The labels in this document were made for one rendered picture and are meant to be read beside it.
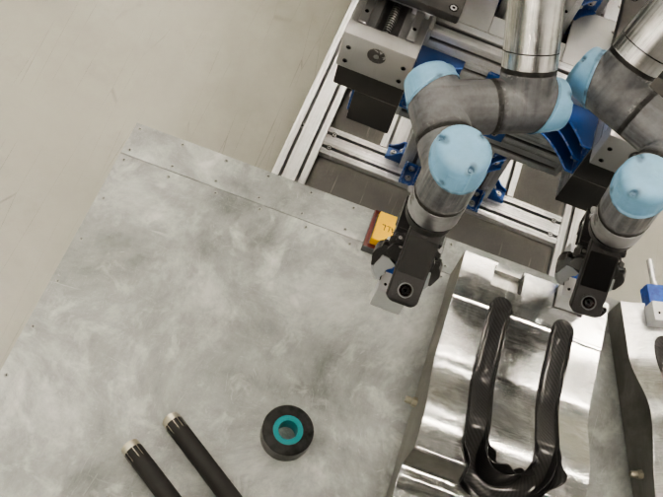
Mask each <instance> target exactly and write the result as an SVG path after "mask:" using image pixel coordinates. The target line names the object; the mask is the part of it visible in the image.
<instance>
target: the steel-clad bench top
mask: <svg viewBox="0 0 663 497"><path fill-rule="evenodd" d="M373 213H374V210H372V209H369V208H366V207H364V206H361V205H358V204H356V203H353V202H350V201H347V200H345V199H342V198H339V197H337V196H334V195H331V194H329V193H326V192H323V191H320V190H318V189H315V188H312V187H310V186H308V185H305V184H303V183H300V182H297V181H294V180H292V179H289V178H286V177H282V176H279V175H277V174H274V173H271V172H268V171H266V170H263V169H260V168H258V167H255V166H252V165H250V164H247V163H244V162H242V161H239V160H236V159H233V158H231V157H228V156H225V155H223V154H220V153H217V152H215V151H212V150H209V149H206V148H204V147H201V146H198V145H196V144H193V143H190V142H188V141H185V140H183V139H180V138H178V137H175V136H172V135H170V134H167V133H164V132H162V131H159V130H156V129H153V128H151V127H148V126H145V125H143V124H140V123H136V125H135V127H134V129H133V130H132V132H131V134H130V136H129V138H128V139H127V141H126V143H125V145H124V147H123V149H122V150H121V152H120V154H119V156H118V158H117V159H116V161H115V163H114V165H113V167H112V168H111V170H110V173H109V175H108V177H107V178H106V180H105V182H104V184H103V186H102V187H101V189H100V191H99V193H98V195H97V197H96V198H95V200H94V202H93V204H92V206H91V207H90V209H89V211H88V213H87V215H86V217H85V218H84V220H83V222H82V224H81V226H80V227H79V229H78V231H77V233H76V235H75V236H74V238H73V240H72V242H71V244H70V246H69V247H68V249H67V251H66V253H65V254H64V255H63V257H62V259H61V261H60V263H59V265H58V266H57V268H56V270H55V272H54V274H53V275H52V277H51V279H50V281H49V283H48V285H47V286H46V288H45V290H44V292H43V294H42V295H41V297H40V299H39V301H38V303H37V305H36V307H35V309H34V311H33V313H32V314H31V316H30V318H29V320H28V322H27V323H26V325H25V327H24V329H23V331H22V333H21V334H20V336H19V338H18V340H17V342H16V343H15V345H14V347H13V349H12V351H11V353H10V354H9V356H8V358H7V360H6V362H5V363H4V365H3V367H2V369H1V371H0V497H155V496H154V495H153V493H152V492H151V491H150V489H149V488H148V487H147V485H146V484H145V483H144V481H143V480H142V479H141V477H140V476H139V475H138V473H137V472H136V471H135V469H134V468H133V467H132V465H131V464H130V463H129V461H128V460H127V459H126V457H125V456H124V454H123V453H122V452H121V449H122V447H123V446H124V445H125V444H126V443H127V442H128V441H130V440H132V439H137V440H138V441H139V442H140V444H141V445H142V446H143V447H144V449H145V450H146V451H147V452H148V454H149V455H150V456H151V458H152V459H153V460H154V462H155V463H156V464H157V465H158V467H159V468H160V469H161V470H162V471H163V472H164V474H165V475H166V476H167V477H168V479H169V480H170V481H171V483H172V484H173V485H174V487H175V488H176V489H177V490H178V492H179V493H180V494H181V496H182V497H216V496H215V494H214V493H213V492H212V490H211V489H210V488H209V486H208V485H207V484H206V482H205V481H204V480H203V478H202V477H201V476H200V474H199V473H198V472H197V470H196V469H195V468H194V466H193V465H192V464H191V462H190V461H189V460H188V458H187V457H186V456H185V454H184V452H183V451H182V450H181V448H180V447H179V446H178V444H177V443H176V442H175V440H174V439H173V438H172V436H171V435H170V434H169V432H168V431H167V430H166V428H165V427H164V426H163V420H164V419H165V417H166V416H167V415H169V414H170V413H172V412H178V413H179V415H180V416H181V417H182V419H183V420H184V421H185V423H186V424H187V425H188V427H189V428H190V429H191V431H192V432H193V433H194V434H195V436H196V437H197V438H198V440H199V441H200V442H201V444H202V445H203V446H204V448H205V449H206V450H207V451H208V453H209V454H210V455H211V456H212V457H213V458H214V460H215V461H216V462H217V463H218V465H219V466H220V467H221V469H222V470H223V471H224V473H225V474H226V475H227V477H228V478H229V479H230V480H231V482H232V483H233V484H234V486H235V487H236V488H237V490H238V491H239V492H240V493H241V495H242V496H243V497H386V496H387V492H388V489H389V485H390V482H391V479H392V475H393V472H394V468H395V465H396V461H397V458H398V454H399V451H400V447H401V444H402V440H403V437H404V434H405V428H406V424H407V422H408V418H409V415H410V411H411V408H412V406H410V404H408V403H406V402H405V396H406V395H408V396H411V397H414V396H415V394H416V390H417V387H418V384H419V380H420V377H421V373H422V370H423V366H424V363H425V359H426V356H427V352H428V349H429V345H430V342H431V339H432V335H433V332H434V328H435V325H436V322H437V319H438V315H439V312H440V308H441V305H442V301H443V298H444V294H445V291H446V288H447V284H448V281H449V277H450V274H451V272H452V271H453V269H454V267H455V266H456V264H457V263H458V261H459V260H460V258H461V257H462V255H463V253H464V252H465V250H466V251H469V252H472V253H474V254H477V255H480V256H482V257H485V258H488V259H490V260H493V261H496V262H498V265H497V266H496V267H499V268H502V269H504V270H507V271H510V272H513V273H515V274H518V275H521V276H522V275H523V273H524V272H526V273H528V274H531V275H534V276H536V277H539V278H542V279H544V280H547V281H550V282H552V283H554V284H557V285H558V287H559V286H560V284H558V283H557V282H556V280H555V278H554V277H552V276H550V275H547V274H545V273H543V272H540V271H537V270H534V269H532V268H529V267H526V266H524V265H521V264H518V263H516V262H513V261H510V260H507V259H505V258H502V257H499V256H497V255H494V254H491V253H489V252H486V251H483V250H480V249H478V248H473V247H471V246H468V245H465V244H463V243H460V242H457V241H454V240H452V239H449V238H446V237H445V239H444V242H443V245H442V248H440V249H438V251H439V252H440V253H442V254H441V255H440V256H441V257H440V258H439V259H442V263H443V267H442V270H441V274H440V277H439V279H438V280H437V281H436V282H435V283H433V284H432V285H431V286H429V287H428V288H426V289H424V290H422V293H421V295H420V298H419V301H418V303H417V305H416V306H415V307H412V308H409V307H406V306H404V307H403V309H402V311H401V312H400V314H399V315H397V314H394V313H392V312H389V311H386V310H383V309H381V308H378V307H375V306H373V305H370V301H371V298H372V295H373V292H374V289H375V286H376V284H377V282H378V280H376V279H374V277H373V275H372V272H371V260H372V254H370V253H368V252H365V251H362V250H361V247H362V244H363V241H364V238H365V235H366V232H367V230H368V227H369V224H370V221H371V218H372V215H373ZM445 240H446V241H445ZM444 244H445V245H444ZM443 247H444V248H443ZM442 249H443V250H442ZM558 287H557V290H558ZM280 405H294V406H297V407H299V408H301V409H303V410H304V411H305V412H306V413H307V414H308V415H309V416H310V418H311V420H312V422H313V425H314V437H313V440H312V442H311V444H310V446H309V448H308V450H307V451H306V453H305V454H304V455H303V456H302V457H300V458H299V459H297V460H294V461H278V460H276V459H274V458H272V457H271V456H270V455H269V454H268V453H267V452H266V451H265V450H264V448H263V447H262V445H261V442H260V429H261V426H262V423H263V420H264V418H265V416H266V415H267V414H268V413H269V412H270V411H271V410H272V409H274V408H275V407H277V406H280ZM588 439H589V453H590V473H589V482H588V488H587V492H586V497H633V495H632V488H631V481H630V477H629V475H628V474H629V467H628V460H627V453H626V440H625V433H624V426H623V420H622V413H621V406H620V399H619V392H618V385H617V378H616V371H615V364H614V357H613V350H612V343H611V336H610V330H609V323H608V317H607V322H606V327H605V333H604V338H603V344H602V349H601V352H600V357H599V362H598V367H597V372H596V377H595V382H594V387H593V391H592V396H591V401H590V406H589V413H588Z"/></svg>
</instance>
